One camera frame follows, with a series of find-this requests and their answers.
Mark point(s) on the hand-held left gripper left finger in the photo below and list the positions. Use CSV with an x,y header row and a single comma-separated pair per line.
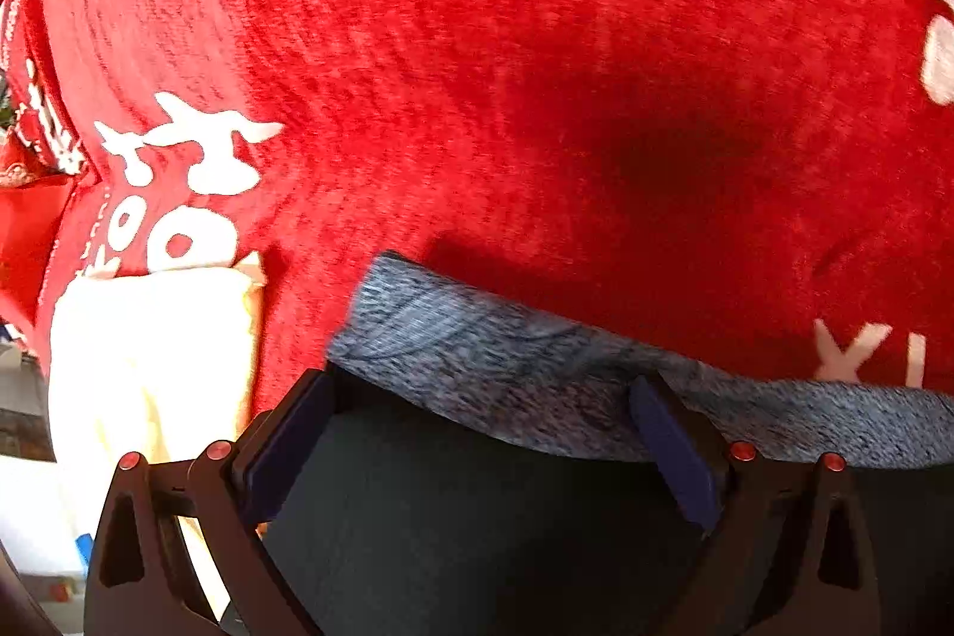
x,y
287,438

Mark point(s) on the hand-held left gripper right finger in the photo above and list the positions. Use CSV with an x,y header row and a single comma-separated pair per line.
x,y
674,457

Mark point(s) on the dark pants with grey waistband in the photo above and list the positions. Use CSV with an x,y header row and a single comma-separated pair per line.
x,y
522,457

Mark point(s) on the cream cloth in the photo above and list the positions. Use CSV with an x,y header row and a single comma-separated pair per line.
x,y
149,368

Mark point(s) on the red printed blanket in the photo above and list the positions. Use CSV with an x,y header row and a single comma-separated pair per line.
x,y
522,107

